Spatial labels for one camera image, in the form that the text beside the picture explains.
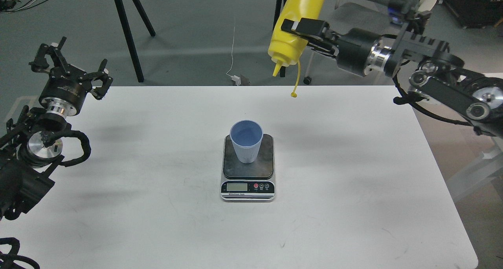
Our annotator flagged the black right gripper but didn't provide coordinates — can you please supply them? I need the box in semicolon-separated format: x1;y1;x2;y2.
281;18;381;77

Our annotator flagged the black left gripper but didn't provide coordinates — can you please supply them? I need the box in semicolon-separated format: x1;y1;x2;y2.
29;37;114;116

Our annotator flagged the yellow squeeze bottle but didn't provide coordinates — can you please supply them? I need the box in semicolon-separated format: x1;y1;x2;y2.
268;0;325;98

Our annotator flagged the blue ribbed plastic cup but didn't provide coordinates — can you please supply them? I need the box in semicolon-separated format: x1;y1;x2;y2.
229;120;264;164

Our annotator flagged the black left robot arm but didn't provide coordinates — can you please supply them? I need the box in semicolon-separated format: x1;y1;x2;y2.
0;37;113;220

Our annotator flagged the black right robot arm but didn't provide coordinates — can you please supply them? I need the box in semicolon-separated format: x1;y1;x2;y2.
281;0;503;138

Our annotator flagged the digital kitchen scale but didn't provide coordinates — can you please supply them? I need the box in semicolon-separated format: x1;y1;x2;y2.
220;134;276;202

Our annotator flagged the grey office chair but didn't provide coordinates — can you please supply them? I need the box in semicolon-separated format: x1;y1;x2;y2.
303;0;439;85

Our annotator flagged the black equipment case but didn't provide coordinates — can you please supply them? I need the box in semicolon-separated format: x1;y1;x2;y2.
442;0;502;29

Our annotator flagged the white side table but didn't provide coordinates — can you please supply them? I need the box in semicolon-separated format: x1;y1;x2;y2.
445;126;502;203

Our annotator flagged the white charger cable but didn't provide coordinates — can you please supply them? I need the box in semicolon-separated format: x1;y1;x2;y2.
226;16;242;86

